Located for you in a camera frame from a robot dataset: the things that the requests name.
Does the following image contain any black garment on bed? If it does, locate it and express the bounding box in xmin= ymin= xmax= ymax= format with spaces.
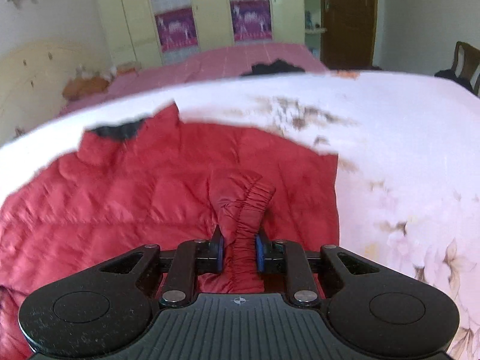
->
xmin=241 ymin=59 xmax=305 ymax=77

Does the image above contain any black bag on chair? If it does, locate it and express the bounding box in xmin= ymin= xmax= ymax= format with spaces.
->
xmin=434 ymin=69 xmax=473 ymax=93

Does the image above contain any cream arched headboard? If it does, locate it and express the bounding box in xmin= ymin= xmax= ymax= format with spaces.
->
xmin=1 ymin=40 xmax=110 ymax=145

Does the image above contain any corner shelf unit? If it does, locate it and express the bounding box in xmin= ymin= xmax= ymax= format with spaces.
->
xmin=304 ymin=0 xmax=326 ymax=60

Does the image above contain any lower left purple poster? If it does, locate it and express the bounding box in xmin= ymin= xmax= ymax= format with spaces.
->
xmin=154 ymin=7 xmax=198 ymax=52

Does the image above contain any red puffer jacket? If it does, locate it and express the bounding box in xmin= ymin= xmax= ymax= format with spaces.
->
xmin=1 ymin=105 xmax=339 ymax=359

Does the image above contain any cream wardrobe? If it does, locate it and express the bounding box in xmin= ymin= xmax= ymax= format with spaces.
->
xmin=97 ymin=0 xmax=305 ymax=68

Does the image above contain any lower right purple poster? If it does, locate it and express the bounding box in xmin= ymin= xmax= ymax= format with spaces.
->
xmin=230 ymin=0 xmax=272 ymax=42

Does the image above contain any white floral bed sheet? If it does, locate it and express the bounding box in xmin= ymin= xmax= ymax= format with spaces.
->
xmin=1 ymin=72 xmax=479 ymax=359

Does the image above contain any brown wooden door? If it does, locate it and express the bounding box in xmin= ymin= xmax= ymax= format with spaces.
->
xmin=321 ymin=0 xmax=377 ymax=69

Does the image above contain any blue bottle on shelf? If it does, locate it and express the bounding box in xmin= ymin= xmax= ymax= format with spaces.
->
xmin=304 ymin=10 xmax=313 ymax=29

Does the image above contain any wooden chair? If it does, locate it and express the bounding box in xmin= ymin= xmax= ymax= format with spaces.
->
xmin=452 ymin=41 xmax=480 ymax=97

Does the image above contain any pink plaid bed cover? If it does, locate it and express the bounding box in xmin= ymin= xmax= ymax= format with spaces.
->
xmin=59 ymin=42 xmax=328 ymax=116

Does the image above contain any orange brown pillow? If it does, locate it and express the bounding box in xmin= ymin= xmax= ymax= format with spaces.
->
xmin=62 ymin=76 xmax=110 ymax=101

